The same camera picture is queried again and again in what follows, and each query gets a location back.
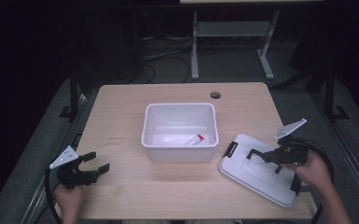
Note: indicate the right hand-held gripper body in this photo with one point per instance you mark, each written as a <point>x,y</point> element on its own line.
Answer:
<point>292,154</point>

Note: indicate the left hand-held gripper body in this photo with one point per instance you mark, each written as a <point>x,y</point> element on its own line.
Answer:
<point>71,177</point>

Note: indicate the white and red ointment tube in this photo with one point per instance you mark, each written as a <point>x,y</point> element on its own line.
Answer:
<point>195,139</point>

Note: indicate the white plastic storage box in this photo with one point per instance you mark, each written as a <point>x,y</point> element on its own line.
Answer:
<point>171,124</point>

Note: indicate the person's left hand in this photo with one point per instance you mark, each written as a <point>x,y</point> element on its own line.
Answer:
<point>70,202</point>

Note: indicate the person's right hand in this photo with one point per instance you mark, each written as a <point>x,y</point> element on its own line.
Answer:
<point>314,174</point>

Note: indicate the black metal stand post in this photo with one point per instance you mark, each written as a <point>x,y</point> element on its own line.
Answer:
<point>329,93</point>
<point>73,96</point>

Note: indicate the grey metal table frame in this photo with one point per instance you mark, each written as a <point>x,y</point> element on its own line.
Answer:
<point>230,28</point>

